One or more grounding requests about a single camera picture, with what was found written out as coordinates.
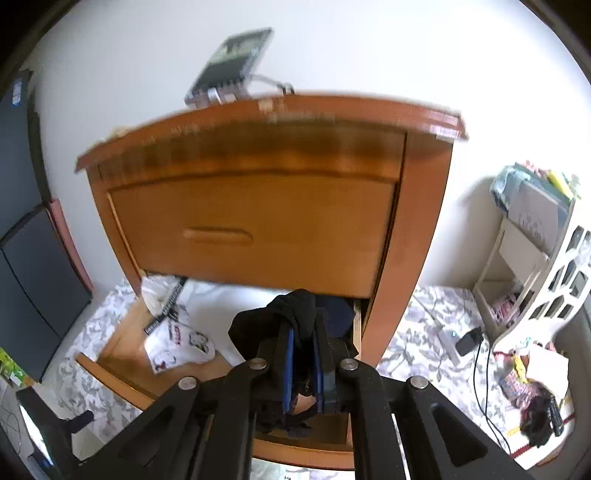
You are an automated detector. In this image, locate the white cloth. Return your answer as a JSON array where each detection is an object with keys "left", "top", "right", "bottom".
[{"left": 141, "top": 276, "right": 181, "bottom": 317}]

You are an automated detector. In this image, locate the colourful sticker roll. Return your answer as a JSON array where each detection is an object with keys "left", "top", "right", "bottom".
[{"left": 501, "top": 369, "right": 532, "bottom": 409}]

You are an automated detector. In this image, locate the green package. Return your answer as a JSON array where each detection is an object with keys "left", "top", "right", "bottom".
[{"left": 0, "top": 346, "right": 35, "bottom": 386}]

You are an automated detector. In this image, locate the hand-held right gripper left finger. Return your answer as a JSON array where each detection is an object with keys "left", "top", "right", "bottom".
[{"left": 88, "top": 323, "right": 295, "bottom": 480}]

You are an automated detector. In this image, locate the black garment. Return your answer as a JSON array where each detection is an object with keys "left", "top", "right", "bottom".
[{"left": 228, "top": 288, "right": 361, "bottom": 439}]

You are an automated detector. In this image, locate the floral quilt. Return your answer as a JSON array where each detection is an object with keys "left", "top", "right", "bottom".
[{"left": 39, "top": 277, "right": 578, "bottom": 480}]

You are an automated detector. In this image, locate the black remote control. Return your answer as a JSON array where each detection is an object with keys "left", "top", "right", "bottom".
[{"left": 547, "top": 394, "right": 565, "bottom": 437}]

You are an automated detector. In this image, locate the smartphone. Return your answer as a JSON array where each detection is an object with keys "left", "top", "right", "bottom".
[{"left": 185, "top": 28, "right": 274, "bottom": 107}]

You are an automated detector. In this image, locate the wooden drawer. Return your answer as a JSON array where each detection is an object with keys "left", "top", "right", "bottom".
[
  {"left": 76, "top": 277, "right": 370, "bottom": 470},
  {"left": 107, "top": 174, "right": 399, "bottom": 300}
]

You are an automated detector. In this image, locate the plain white garment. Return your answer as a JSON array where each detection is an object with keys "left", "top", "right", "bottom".
[{"left": 185, "top": 281, "right": 287, "bottom": 365}]

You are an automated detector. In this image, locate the wooden nightstand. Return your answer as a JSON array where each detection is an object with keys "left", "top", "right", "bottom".
[{"left": 75, "top": 95, "right": 469, "bottom": 365}]

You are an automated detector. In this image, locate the dark blue cabinet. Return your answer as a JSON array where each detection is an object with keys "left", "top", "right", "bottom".
[{"left": 0, "top": 69, "right": 93, "bottom": 384}]

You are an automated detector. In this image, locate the white illustrated box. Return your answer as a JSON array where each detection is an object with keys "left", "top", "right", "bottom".
[{"left": 508, "top": 182, "right": 568, "bottom": 252}]

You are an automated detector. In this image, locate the white phone stand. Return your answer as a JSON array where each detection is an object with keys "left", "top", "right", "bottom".
[{"left": 249, "top": 74, "right": 296, "bottom": 95}]

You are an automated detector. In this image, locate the black charger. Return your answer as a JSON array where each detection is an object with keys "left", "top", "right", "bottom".
[{"left": 455, "top": 327, "right": 484, "bottom": 356}]

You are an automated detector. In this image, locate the black chair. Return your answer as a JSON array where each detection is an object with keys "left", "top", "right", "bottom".
[{"left": 16, "top": 388, "right": 95, "bottom": 480}]

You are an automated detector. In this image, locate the white cutout shelf rack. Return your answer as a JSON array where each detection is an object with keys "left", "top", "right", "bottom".
[{"left": 472, "top": 185, "right": 591, "bottom": 344}]

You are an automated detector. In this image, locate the closed wooden drawer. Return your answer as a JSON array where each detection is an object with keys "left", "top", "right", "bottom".
[{"left": 107, "top": 174, "right": 399, "bottom": 300}]

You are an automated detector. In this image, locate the yellow object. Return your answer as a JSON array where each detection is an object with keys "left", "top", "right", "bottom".
[{"left": 547, "top": 170, "right": 573, "bottom": 195}]

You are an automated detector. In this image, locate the white power strip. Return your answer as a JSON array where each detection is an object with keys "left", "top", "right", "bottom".
[{"left": 436, "top": 325, "right": 462, "bottom": 365}]

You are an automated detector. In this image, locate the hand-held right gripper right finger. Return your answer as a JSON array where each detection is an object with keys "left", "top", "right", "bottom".
[{"left": 314, "top": 320, "right": 527, "bottom": 480}]

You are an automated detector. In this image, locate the teal plastic bag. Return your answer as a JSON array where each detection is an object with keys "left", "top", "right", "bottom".
[{"left": 489, "top": 164, "right": 525, "bottom": 213}]

